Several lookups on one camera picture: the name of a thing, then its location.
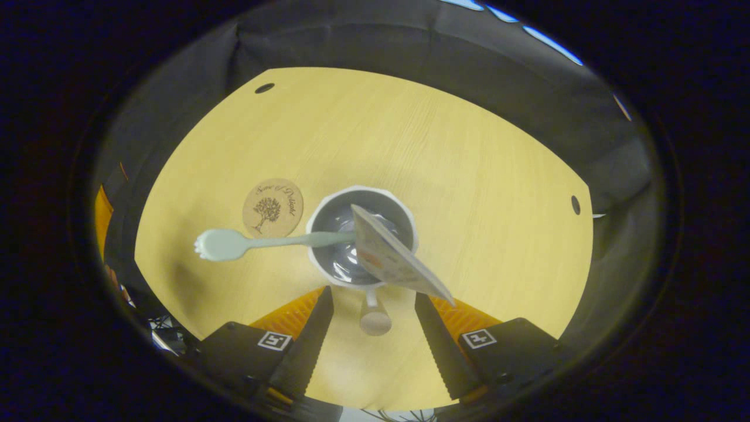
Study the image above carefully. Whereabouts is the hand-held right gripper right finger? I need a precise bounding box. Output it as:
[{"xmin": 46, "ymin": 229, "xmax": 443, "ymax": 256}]
[{"xmin": 414, "ymin": 292, "xmax": 566, "ymax": 406}]

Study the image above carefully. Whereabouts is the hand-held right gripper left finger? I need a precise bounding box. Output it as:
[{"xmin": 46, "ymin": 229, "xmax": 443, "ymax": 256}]
[{"xmin": 196, "ymin": 286, "xmax": 335, "ymax": 408}]

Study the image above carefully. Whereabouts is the white toothpaste tube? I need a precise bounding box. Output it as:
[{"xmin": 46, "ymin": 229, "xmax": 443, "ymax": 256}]
[{"xmin": 350, "ymin": 204, "xmax": 456, "ymax": 307}]

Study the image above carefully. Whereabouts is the pale green toothbrush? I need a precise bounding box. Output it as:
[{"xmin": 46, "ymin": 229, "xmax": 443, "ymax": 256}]
[{"xmin": 195, "ymin": 228, "xmax": 357, "ymax": 262}]

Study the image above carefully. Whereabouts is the white cup with wooden handle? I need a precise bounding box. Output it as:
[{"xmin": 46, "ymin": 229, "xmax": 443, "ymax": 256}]
[{"xmin": 305, "ymin": 185, "xmax": 419, "ymax": 336}]

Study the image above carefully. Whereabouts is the round wooden coaster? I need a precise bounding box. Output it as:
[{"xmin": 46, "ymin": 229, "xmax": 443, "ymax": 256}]
[{"xmin": 243, "ymin": 178, "xmax": 304, "ymax": 238}]

